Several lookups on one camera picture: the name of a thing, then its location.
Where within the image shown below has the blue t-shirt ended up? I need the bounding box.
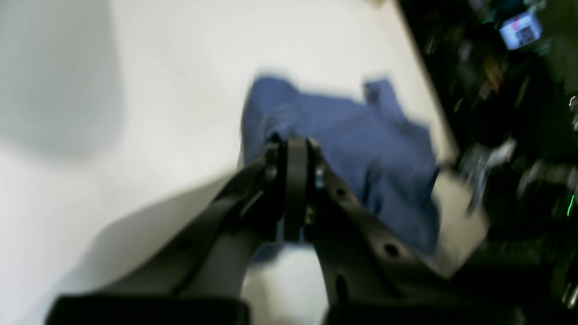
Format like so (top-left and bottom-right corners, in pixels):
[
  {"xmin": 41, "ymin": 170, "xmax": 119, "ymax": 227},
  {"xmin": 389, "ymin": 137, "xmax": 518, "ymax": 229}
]
[{"xmin": 240, "ymin": 76, "xmax": 441, "ymax": 258}]

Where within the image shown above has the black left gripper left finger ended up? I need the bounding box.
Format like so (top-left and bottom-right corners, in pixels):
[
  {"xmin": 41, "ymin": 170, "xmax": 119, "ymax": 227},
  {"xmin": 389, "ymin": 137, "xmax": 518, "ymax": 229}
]
[{"xmin": 45, "ymin": 139, "xmax": 287, "ymax": 325}]

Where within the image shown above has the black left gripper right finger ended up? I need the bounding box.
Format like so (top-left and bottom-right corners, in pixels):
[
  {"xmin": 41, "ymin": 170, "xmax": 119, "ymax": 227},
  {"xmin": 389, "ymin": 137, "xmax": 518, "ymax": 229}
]
[{"xmin": 284, "ymin": 138, "xmax": 527, "ymax": 325}]

